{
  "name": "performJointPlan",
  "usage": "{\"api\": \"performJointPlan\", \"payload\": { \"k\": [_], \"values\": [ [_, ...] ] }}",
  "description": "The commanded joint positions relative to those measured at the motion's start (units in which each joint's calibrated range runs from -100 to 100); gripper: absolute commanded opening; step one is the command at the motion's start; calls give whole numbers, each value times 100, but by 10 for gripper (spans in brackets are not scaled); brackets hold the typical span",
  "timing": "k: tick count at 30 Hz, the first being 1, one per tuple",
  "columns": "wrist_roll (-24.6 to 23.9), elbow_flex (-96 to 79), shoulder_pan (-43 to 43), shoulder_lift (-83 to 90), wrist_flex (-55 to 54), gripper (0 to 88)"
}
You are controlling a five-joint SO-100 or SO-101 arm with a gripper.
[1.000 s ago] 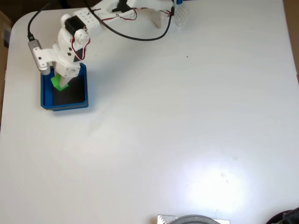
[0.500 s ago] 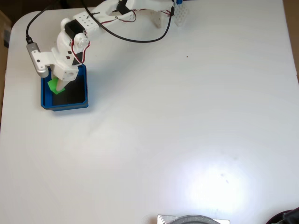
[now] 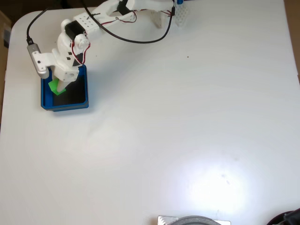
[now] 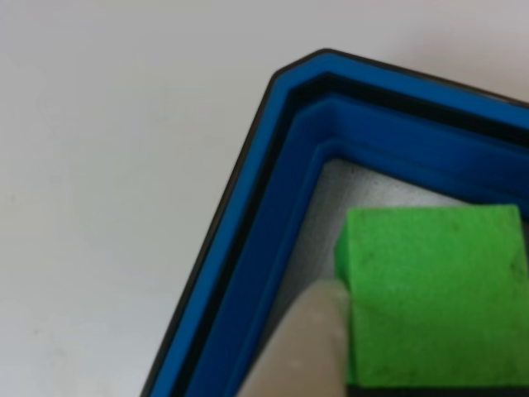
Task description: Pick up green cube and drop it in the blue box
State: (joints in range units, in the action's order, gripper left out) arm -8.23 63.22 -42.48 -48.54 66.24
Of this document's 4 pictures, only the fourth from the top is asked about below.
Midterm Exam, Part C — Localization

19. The green foam cube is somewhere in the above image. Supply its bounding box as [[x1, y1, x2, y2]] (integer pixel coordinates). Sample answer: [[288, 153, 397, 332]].
[[333, 204, 529, 388]]

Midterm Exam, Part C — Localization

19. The blue square box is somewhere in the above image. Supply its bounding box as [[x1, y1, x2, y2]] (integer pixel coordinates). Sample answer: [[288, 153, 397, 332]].
[[138, 47, 529, 397]]

